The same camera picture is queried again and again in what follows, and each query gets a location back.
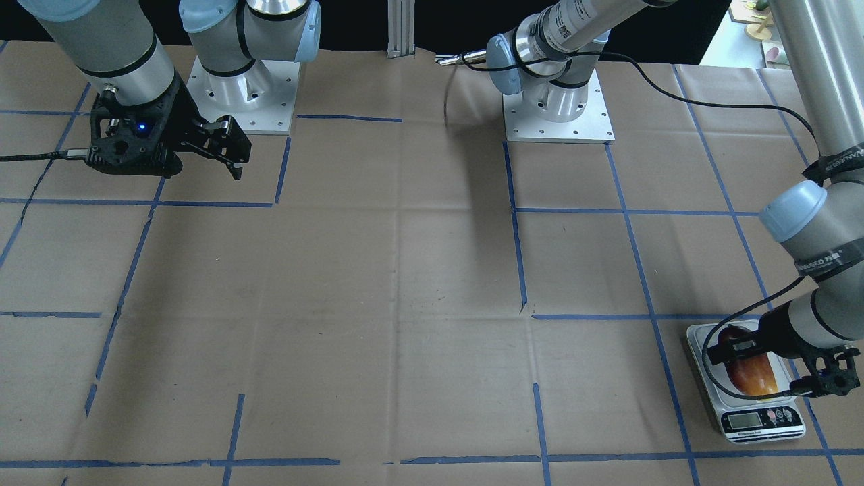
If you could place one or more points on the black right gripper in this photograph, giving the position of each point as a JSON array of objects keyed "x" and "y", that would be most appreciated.
[{"x": 177, "y": 111}]

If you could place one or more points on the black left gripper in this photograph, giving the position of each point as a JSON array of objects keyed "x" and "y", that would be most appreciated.
[{"x": 777, "y": 330}]

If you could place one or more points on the red yellow mango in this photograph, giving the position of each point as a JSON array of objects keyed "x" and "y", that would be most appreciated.
[{"x": 751, "y": 377}]

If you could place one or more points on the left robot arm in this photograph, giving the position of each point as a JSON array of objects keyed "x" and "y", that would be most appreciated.
[{"x": 819, "y": 220}]

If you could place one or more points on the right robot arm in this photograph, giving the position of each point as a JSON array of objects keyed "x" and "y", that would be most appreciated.
[{"x": 113, "y": 44}]

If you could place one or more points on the silver digital kitchen scale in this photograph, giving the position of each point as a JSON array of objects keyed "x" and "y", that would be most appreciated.
[{"x": 745, "y": 419}]

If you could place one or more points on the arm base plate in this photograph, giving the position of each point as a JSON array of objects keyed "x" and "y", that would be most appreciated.
[
  {"x": 550, "y": 113},
  {"x": 260, "y": 100}
]

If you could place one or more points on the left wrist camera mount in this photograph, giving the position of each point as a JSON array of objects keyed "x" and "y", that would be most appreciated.
[{"x": 830, "y": 372}]

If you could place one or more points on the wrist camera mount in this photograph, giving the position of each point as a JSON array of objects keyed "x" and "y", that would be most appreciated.
[
  {"x": 830, "y": 372},
  {"x": 128, "y": 141}
]

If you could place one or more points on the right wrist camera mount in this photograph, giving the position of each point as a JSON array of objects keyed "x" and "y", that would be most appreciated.
[{"x": 128, "y": 141}]

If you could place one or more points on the aluminium frame post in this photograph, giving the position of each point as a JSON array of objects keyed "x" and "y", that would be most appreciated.
[{"x": 400, "y": 28}]

